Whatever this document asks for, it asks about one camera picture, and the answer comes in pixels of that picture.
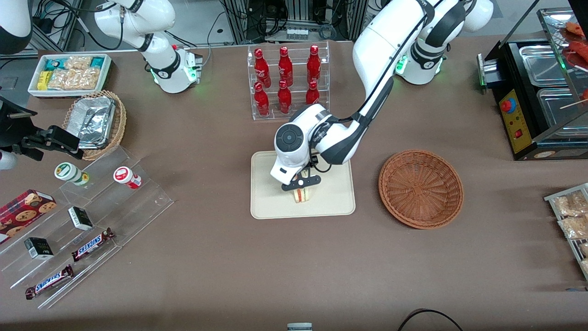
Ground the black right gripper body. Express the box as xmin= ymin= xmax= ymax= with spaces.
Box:
xmin=0 ymin=96 xmax=38 ymax=152

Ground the cream rectangular tray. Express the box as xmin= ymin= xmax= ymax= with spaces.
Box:
xmin=250 ymin=150 xmax=356 ymax=220

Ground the light wicker basket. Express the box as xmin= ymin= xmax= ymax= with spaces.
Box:
xmin=62 ymin=90 xmax=127 ymax=161

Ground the brown round wicker basket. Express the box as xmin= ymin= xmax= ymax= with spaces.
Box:
xmin=379 ymin=149 xmax=464 ymax=229

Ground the green lid sunflower cup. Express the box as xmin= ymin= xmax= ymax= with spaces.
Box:
xmin=54 ymin=162 xmax=90 ymax=186

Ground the silver foil container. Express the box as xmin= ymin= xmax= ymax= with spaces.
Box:
xmin=77 ymin=96 xmax=116 ymax=149

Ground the white snack bin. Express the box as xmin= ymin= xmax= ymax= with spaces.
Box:
xmin=28 ymin=54 xmax=113 ymax=98

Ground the clear cracker bag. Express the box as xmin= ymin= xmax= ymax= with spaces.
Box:
xmin=64 ymin=56 xmax=93 ymax=70
xmin=48 ymin=68 xmax=102 ymax=91

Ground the red cookie box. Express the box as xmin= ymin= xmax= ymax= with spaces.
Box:
xmin=0 ymin=189 xmax=57 ymax=244

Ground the clear acrylic bottle rack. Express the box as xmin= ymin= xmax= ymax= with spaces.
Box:
xmin=247 ymin=41 xmax=330 ymax=121

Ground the red lid white cup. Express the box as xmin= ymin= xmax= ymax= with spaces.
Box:
xmin=113 ymin=166 xmax=143 ymax=189

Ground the small black box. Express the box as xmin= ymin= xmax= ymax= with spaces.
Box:
xmin=24 ymin=237 xmax=54 ymax=260
xmin=68 ymin=206 xmax=94 ymax=231

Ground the clear acrylic tiered stand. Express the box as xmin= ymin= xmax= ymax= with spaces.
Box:
xmin=0 ymin=146 xmax=174 ymax=309

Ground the Snickers chocolate bar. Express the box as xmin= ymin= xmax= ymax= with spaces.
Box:
xmin=71 ymin=228 xmax=115 ymax=263
xmin=25 ymin=264 xmax=75 ymax=300

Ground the black food warmer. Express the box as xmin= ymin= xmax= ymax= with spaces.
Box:
xmin=478 ymin=7 xmax=588 ymax=160

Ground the white snack rack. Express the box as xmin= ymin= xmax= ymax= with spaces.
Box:
xmin=544 ymin=183 xmax=588 ymax=281

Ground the steel warmer pan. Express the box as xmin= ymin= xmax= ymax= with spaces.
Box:
xmin=518 ymin=45 xmax=576 ymax=87
xmin=537 ymin=87 xmax=588 ymax=135

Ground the clear snack bag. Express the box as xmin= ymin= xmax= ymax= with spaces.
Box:
xmin=553 ymin=191 xmax=588 ymax=217
xmin=558 ymin=215 xmax=588 ymax=240

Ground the red sausage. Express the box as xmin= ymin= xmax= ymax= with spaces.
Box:
xmin=564 ymin=41 xmax=588 ymax=69
xmin=565 ymin=22 xmax=588 ymax=40

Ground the aluminium equipment frame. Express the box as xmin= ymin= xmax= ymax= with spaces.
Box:
xmin=220 ymin=0 xmax=368 ymax=44

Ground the black cable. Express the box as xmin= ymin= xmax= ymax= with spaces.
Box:
xmin=397 ymin=309 xmax=464 ymax=331

